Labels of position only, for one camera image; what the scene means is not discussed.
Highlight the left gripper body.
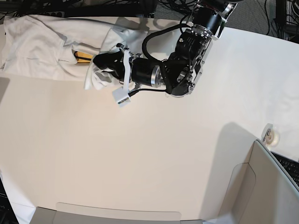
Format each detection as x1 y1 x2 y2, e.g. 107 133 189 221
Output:
116 43 140 92

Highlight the white printed t-shirt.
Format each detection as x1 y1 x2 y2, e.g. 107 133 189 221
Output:
0 15 147 90

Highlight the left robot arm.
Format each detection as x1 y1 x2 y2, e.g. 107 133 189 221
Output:
92 0 238 102

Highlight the grey partition panel bottom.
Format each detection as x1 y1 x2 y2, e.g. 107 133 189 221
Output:
30 203 204 224

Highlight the grey partition panel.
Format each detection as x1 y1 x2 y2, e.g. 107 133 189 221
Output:
30 203 204 224
216 140 299 224

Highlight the clear tape roll dispenser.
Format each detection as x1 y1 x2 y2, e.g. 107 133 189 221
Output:
261 123 280 148

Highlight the grey partition panel right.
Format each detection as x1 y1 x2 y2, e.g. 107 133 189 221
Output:
216 140 299 224

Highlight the black keyboard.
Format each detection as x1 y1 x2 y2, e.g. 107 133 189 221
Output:
270 151 299 198

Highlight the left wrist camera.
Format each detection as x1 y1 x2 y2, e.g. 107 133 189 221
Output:
112 87 131 107

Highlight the black cable bundle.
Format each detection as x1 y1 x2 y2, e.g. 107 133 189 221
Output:
158 0 299 42

